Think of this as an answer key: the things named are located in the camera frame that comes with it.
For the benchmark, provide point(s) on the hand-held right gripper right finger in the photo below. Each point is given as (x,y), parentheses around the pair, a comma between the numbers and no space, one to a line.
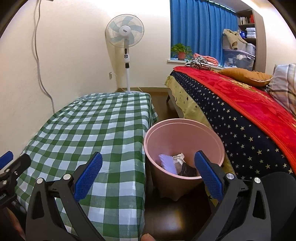
(207,176)

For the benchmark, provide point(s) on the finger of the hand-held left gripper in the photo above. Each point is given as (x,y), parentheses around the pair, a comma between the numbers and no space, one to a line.
(5,158)
(19,164)

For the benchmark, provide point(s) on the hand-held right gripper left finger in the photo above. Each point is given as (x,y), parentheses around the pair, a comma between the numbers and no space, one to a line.
(89,178)

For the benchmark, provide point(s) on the large black wrapper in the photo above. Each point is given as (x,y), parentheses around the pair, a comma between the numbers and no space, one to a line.
(188,170)

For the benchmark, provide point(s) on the white tissue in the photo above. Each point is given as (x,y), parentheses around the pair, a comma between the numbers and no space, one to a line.
(179,158)

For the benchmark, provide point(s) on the pink plastic bin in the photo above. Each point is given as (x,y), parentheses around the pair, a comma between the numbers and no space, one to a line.
(166,139)

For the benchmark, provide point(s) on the person's right hand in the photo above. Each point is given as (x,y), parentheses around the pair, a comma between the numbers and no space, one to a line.
(147,238)

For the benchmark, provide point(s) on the green checked tablecloth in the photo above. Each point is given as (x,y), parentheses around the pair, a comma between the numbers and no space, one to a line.
(92,129)

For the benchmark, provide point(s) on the dark star-print bed cover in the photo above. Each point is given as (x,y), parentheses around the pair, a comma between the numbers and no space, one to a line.
(231,120)

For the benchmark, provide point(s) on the red blanket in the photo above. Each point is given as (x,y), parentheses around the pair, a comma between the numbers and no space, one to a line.
(242,92)

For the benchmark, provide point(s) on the orange pillow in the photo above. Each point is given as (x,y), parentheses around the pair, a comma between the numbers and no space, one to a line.
(247,75)

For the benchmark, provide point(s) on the black white striped cloth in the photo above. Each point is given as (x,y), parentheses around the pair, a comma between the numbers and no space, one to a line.
(200,63)

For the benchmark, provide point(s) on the plaid grey pillow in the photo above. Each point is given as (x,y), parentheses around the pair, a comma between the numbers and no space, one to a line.
(284,85)

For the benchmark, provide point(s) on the clear plastic storage box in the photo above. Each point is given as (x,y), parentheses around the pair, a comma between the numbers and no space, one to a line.
(240,59)

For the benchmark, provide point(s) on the potted green plant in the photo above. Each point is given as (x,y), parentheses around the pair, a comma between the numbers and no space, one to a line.
(181,55)

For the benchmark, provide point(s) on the beige coat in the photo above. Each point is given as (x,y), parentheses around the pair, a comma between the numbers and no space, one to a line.
(231,37)

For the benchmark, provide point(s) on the blue curtain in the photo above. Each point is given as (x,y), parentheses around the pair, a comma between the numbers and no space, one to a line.
(196,27)

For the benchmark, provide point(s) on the white standing fan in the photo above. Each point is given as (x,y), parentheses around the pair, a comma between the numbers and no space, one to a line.
(124,29)

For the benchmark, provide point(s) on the wooden bookshelf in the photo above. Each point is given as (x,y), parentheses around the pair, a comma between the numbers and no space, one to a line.
(247,20)

